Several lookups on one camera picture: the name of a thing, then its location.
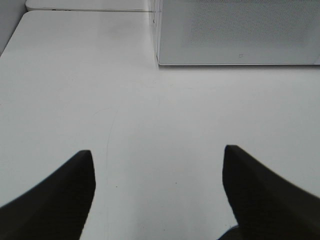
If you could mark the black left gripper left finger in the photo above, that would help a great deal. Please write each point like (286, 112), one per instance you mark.
(57, 207)

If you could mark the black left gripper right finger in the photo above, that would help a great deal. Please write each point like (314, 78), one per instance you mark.
(265, 205)

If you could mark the white microwave oven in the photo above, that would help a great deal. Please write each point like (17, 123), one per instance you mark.
(237, 32)

